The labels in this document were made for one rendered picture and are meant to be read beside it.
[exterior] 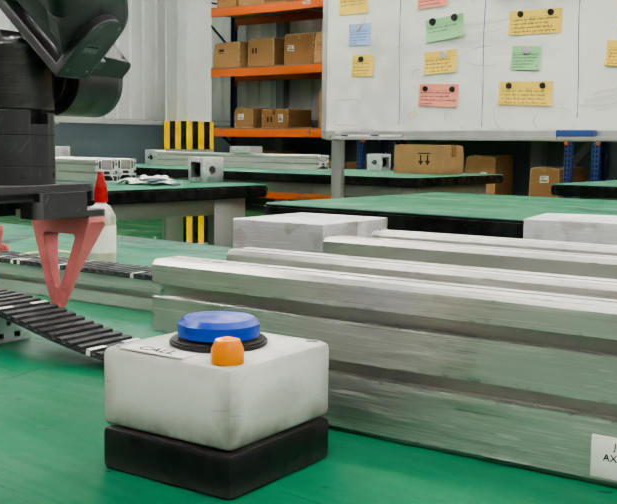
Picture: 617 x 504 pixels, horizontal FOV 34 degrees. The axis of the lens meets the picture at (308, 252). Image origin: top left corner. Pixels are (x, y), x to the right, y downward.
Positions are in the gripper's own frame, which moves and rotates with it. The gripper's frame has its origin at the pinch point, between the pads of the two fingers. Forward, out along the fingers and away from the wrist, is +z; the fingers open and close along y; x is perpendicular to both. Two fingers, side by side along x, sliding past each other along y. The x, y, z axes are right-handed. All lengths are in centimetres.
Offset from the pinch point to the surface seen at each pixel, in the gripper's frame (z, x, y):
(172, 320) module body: -1.6, -20.4, -5.1
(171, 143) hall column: -7, 533, 604
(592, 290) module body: -4.9, -44.0, 2.1
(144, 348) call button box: -2.9, -28.9, -16.5
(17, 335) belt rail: 3.0, 1.6, 1.0
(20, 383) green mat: 3.2, -10.1, -8.4
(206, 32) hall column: -102, 512, 627
